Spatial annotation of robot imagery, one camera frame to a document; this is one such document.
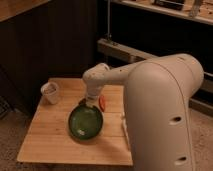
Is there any white plastic bottle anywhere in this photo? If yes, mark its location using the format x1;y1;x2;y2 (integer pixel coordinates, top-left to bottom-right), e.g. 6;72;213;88
121;112;131;151

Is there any green ceramic bowl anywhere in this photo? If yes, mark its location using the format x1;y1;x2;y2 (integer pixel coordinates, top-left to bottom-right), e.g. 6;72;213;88
68;104;103;141

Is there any white paper cup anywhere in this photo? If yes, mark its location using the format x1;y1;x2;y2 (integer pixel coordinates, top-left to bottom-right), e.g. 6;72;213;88
41;82;59;105

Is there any orange carrot toy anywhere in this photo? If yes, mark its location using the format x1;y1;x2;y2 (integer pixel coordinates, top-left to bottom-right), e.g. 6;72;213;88
99;96;106;112

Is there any wooden table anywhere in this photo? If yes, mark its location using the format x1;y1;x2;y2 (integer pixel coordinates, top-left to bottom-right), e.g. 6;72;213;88
17;78;132;166

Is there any wooden shelf with items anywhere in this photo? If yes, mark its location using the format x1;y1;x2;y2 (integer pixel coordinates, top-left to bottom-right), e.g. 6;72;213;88
112;0;213;26

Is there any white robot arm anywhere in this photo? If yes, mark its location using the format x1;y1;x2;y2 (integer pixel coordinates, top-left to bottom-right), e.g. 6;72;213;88
83;53;204;171

